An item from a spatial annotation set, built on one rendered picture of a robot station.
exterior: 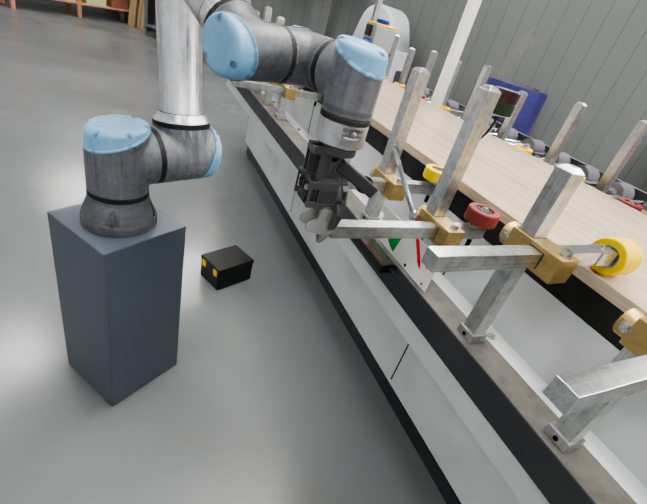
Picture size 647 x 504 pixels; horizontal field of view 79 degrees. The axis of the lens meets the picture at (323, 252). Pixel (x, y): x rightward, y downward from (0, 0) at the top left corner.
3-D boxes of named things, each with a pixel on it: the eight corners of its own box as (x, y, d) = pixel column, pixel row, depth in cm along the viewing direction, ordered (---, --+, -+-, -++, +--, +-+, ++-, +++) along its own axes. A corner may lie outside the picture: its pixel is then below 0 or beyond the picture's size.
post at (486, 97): (408, 274, 105) (491, 86, 80) (401, 266, 107) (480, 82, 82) (418, 274, 106) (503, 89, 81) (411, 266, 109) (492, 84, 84)
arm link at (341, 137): (356, 114, 75) (379, 132, 68) (348, 139, 77) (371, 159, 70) (312, 107, 71) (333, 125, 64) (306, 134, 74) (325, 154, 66)
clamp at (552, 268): (544, 285, 69) (560, 261, 66) (492, 242, 78) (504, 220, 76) (567, 283, 71) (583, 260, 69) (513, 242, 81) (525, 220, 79)
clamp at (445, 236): (440, 250, 92) (449, 232, 90) (410, 221, 102) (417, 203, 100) (458, 250, 95) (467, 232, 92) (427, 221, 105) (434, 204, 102)
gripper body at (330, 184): (292, 192, 79) (305, 133, 73) (331, 194, 83) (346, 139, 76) (305, 211, 73) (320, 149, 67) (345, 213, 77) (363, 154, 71)
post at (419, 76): (364, 230, 124) (420, 68, 99) (359, 224, 127) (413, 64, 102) (373, 230, 126) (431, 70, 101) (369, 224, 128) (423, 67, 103)
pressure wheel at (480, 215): (464, 255, 99) (485, 215, 93) (445, 238, 104) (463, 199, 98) (487, 255, 102) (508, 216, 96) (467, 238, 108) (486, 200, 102)
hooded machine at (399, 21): (391, 127, 564) (427, 18, 492) (371, 131, 515) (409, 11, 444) (349, 110, 590) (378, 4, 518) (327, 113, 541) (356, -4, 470)
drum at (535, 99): (509, 174, 501) (553, 92, 449) (499, 185, 447) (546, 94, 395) (460, 154, 526) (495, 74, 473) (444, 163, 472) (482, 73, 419)
